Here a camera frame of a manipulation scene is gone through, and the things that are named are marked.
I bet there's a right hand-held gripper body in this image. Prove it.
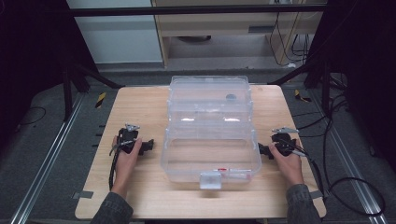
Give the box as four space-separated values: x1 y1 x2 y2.
269 126 308 158

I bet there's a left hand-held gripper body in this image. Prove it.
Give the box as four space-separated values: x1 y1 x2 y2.
117 123 148 156

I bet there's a person's right hand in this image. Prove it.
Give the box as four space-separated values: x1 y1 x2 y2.
268 139 305 189

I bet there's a person's left hand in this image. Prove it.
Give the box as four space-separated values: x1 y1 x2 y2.
111 135 144 199

